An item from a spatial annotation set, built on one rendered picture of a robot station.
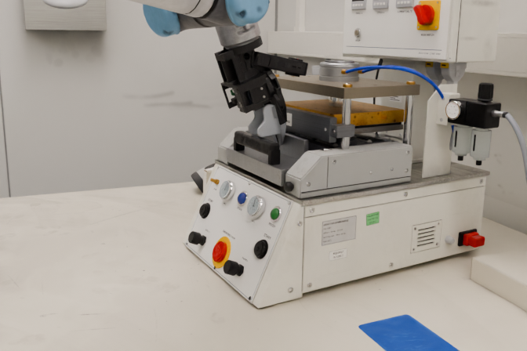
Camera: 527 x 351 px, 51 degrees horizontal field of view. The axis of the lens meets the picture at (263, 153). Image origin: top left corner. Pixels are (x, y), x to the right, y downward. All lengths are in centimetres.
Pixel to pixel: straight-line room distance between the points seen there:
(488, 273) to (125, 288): 66
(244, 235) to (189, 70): 160
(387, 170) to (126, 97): 166
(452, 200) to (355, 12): 47
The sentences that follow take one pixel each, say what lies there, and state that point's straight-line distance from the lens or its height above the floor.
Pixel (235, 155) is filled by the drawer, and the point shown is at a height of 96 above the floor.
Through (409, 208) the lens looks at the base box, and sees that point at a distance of 109.
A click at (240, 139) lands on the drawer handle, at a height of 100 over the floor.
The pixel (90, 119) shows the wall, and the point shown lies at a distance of 251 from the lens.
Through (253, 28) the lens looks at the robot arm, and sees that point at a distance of 99.
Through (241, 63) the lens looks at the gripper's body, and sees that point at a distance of 101.
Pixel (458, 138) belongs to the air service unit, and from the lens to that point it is 109.
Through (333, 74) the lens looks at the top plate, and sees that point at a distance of 111.
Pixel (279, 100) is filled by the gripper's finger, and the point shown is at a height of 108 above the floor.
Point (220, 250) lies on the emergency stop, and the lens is 107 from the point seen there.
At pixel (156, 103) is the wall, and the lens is 254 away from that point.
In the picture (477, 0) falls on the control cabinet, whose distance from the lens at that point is 116.
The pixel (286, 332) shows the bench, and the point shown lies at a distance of 90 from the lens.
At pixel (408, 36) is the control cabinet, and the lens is 118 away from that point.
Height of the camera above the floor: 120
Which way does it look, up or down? 12 degrees down
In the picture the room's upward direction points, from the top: 1 degrees clockwise
